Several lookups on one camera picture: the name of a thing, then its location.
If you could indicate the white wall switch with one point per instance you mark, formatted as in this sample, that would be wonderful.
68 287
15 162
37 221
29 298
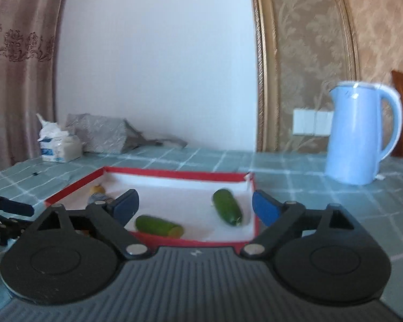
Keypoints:
312 121

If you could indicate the tissue pack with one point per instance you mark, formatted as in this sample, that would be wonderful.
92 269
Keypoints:
58 144

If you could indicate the dark sugarcane piece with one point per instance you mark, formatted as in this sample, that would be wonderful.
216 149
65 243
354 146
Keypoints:
96 194

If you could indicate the gold wall moulding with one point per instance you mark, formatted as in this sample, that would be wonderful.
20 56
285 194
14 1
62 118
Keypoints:
267 73

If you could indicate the blue electric kettle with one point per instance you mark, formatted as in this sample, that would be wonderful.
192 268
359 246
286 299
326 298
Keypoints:
354 137

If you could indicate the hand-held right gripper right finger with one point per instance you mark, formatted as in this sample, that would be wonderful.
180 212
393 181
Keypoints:
265 208

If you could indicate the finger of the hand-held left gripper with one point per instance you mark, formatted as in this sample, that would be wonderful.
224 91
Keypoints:
18 208

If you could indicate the green checked tablecloth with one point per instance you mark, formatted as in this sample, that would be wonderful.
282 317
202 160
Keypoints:
305 187

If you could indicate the beige embroidered curtain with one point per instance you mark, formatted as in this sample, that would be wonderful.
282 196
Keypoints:
20 73

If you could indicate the green cucumber piece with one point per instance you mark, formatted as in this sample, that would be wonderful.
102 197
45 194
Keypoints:
158 226
227 207

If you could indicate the grey patterned gift bag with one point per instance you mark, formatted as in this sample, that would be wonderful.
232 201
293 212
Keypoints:
100 134

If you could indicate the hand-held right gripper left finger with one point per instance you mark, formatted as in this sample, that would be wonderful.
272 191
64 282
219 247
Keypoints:
126 206

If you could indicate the shallow red cardboard box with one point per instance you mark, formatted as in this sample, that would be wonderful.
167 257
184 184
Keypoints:
188 204

